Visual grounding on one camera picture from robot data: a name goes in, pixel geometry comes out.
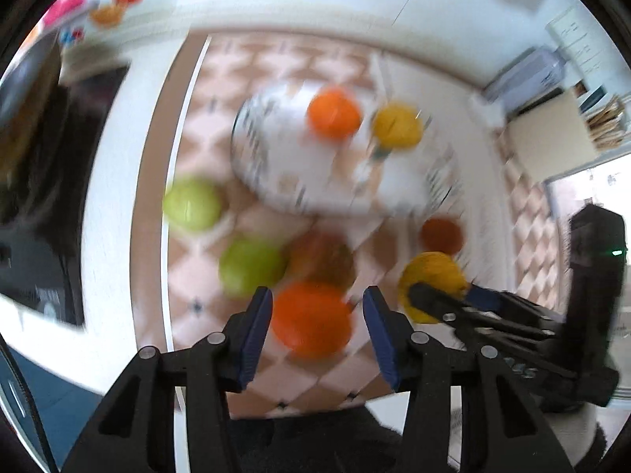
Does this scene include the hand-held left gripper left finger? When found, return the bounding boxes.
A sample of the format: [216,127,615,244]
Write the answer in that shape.
[59,286,274,473]

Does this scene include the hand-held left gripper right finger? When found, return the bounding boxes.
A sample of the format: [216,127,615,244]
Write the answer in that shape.
[362,286,575,473]

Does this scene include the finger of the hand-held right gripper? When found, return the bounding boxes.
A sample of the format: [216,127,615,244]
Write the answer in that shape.
[408,282,555,356]
[463,283,565,328]

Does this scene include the yellow pear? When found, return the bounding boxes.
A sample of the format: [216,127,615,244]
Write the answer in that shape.
[398,251,469,325]
[372,103,425,149]

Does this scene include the green apple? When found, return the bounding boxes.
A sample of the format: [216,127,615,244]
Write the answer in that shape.
[162,177,224,231]
[218,239,287,299]

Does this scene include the dark reddish orange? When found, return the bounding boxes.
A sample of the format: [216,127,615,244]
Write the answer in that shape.
[419,217,464,256]

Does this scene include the brown pear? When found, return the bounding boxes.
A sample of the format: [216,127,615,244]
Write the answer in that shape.
[286,231,357,291]

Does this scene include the oval patterned white plate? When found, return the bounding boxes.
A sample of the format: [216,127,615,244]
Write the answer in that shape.
[231,81,461,218]

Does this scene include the person's right forearm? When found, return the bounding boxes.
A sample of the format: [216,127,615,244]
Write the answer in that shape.
[540,404,612,473]

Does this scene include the checkered brown table mat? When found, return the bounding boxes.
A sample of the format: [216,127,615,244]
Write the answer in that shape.
[133,32,568,422]

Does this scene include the person's dark fuzzy clothing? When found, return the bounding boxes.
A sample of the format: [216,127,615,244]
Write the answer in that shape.
[231,401,406,473]

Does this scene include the cream utensil holder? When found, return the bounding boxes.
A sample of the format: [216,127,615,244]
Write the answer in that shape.
[508,89,599,183]

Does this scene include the chopsticks and ladles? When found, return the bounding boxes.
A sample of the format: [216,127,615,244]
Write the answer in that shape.
[584,96,629,151]

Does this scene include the blue cabinet front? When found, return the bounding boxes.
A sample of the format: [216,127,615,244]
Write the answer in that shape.
[0,340,106,473]

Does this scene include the black stove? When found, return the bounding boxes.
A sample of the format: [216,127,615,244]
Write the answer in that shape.
[0,64,131,326]

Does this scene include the black frying pan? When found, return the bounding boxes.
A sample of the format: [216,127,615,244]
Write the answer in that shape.
[0,34,62,168]

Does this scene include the white wall socket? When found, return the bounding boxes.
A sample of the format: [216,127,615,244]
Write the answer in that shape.
[562,34,595,67]
[546,7,585,43]
[574,59,605,89]

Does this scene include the gold ingot wall sticker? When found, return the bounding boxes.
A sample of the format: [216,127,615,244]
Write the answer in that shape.
[91,5,124,28]

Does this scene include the colourful wall decal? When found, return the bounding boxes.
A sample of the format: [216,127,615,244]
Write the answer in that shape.
[44,0,94,45]

